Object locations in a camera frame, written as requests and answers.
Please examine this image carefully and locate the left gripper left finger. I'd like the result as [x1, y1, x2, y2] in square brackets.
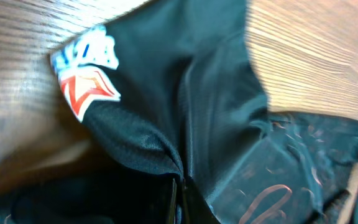
[11, 177, 175, 224]

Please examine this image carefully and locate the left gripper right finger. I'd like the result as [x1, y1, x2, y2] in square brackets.
[181, 179, 219, 224]

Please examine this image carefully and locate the black orange patterned jersey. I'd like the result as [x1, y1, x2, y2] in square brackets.
[0, 0, 358, 223]

